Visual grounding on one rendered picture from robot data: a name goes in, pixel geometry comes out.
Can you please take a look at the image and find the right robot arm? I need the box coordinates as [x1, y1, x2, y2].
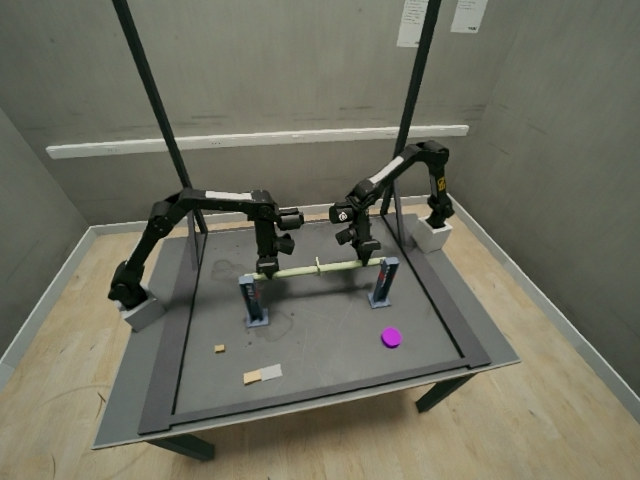
[107, 188, 301, 311]

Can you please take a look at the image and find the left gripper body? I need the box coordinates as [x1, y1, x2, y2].
[348, 220, 381, 251]

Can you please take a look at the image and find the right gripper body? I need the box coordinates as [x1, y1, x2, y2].
[256, 233, 279, 274]

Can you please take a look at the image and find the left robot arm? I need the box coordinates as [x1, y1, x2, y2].
[329, 140, 455, 245]

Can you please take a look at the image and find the purple cylinder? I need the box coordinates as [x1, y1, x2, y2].
[381, 328, 401, 348]

